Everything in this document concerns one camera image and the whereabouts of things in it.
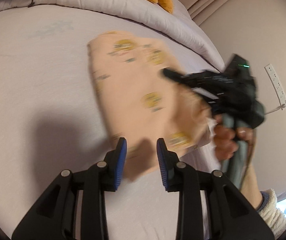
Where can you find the white folded duvet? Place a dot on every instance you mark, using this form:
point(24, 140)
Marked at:
point(133, 7)

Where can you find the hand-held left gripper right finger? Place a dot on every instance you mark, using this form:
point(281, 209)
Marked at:
point(163, 162)

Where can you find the person's right hand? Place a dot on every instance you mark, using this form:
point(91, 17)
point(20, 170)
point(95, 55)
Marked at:
point(224, 142)

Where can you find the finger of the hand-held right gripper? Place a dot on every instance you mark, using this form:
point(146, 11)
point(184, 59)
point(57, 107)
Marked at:
point(180, 76)

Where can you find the peach duck print shirt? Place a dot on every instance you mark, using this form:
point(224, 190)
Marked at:
point(123, 92)

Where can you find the person's right forearm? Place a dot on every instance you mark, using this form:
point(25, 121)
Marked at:
point(270, 212)

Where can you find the white power strip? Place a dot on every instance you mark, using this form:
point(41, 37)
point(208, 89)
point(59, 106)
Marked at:
point(276, 85)

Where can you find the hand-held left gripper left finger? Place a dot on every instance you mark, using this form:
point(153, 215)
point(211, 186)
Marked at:
point(120, 160)

